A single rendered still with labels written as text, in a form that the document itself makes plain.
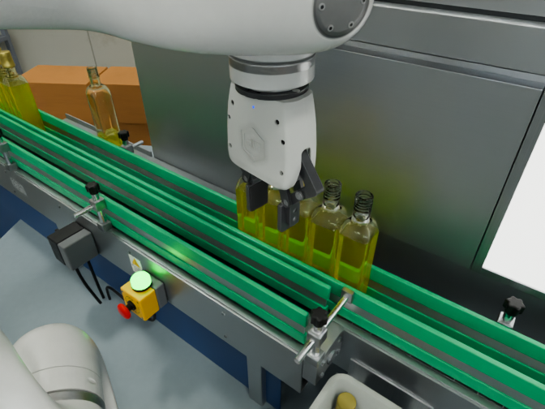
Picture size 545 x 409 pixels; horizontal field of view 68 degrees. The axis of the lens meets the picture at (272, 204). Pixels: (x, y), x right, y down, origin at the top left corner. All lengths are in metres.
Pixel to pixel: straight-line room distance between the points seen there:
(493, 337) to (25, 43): 4.60
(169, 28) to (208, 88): 0.74
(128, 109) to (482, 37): 2.64
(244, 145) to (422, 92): 0.35
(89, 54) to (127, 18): 4.19
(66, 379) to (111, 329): 0.66
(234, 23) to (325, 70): 0.50
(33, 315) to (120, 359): 0.32
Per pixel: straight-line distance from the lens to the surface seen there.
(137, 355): 1.17
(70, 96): 3.20
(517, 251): 0.79
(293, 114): 0.39
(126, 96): 3.03
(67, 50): 4.61
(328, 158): 0.83
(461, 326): 0.81
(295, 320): 0.73
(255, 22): 0.28
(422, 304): 0.81
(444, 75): 0.69
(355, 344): 0.82
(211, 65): 0.99
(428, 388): 0.81
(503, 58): 0.67
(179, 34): 0.29
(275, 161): 0.42
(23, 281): 1.49
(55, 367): 0.61
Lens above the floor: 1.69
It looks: 37 degrees down
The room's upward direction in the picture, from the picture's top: straight up
